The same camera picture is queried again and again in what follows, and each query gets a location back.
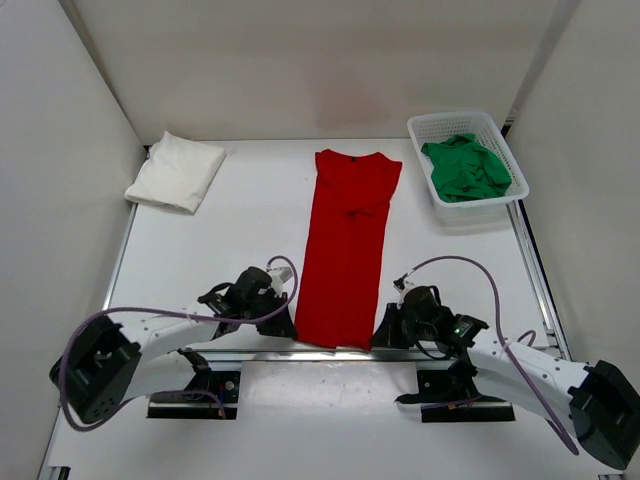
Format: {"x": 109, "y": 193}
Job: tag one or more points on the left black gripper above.
{"x": 281, "y": 325}

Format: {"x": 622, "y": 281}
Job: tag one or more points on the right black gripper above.
{"x": 396, "y": 318}

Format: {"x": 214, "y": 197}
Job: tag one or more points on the red t-shirt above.
{"x": 339, "y": 289}

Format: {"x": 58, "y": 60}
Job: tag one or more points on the green t-shirt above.
{"x": 464, "y": 170}

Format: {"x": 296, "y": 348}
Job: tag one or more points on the white t-shirt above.
{"x": 177, "y": 174}

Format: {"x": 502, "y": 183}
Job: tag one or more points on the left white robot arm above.
{"x": 123, "y": 353}

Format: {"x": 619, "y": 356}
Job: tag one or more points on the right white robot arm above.
{"x": 595, "y": 404}

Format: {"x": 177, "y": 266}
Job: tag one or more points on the white plastic basket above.
{"x": 439, "y": 127}

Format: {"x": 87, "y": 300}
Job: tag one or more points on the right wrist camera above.
{"x": 403, "y": 286}

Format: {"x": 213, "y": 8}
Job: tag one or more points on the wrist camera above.
{"x": 403, "y": 286}
{"x": 279, "y": 277}

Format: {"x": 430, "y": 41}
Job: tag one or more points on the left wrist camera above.
{"x": 279, "y": 277}

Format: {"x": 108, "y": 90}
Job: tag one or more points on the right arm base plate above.
{"x": 447, "y": 394}

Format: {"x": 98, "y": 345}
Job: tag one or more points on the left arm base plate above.
{"x": 210, "y": 394}

